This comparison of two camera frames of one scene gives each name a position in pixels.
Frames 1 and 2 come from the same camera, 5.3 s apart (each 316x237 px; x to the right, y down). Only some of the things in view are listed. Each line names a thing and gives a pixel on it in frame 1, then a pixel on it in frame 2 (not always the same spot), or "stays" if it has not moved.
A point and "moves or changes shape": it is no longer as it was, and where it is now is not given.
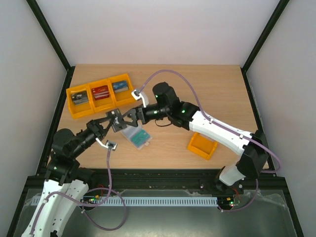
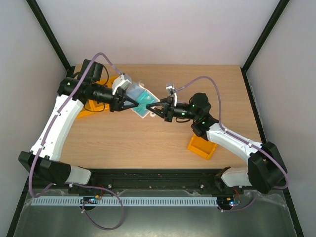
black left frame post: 38,15 stays
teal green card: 139,138 moves or changes shape
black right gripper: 138,115 → 168,110
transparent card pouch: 138,137 → 142,97
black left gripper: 97,128 → 119,99
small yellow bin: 202,145 stays
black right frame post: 267,29 stays
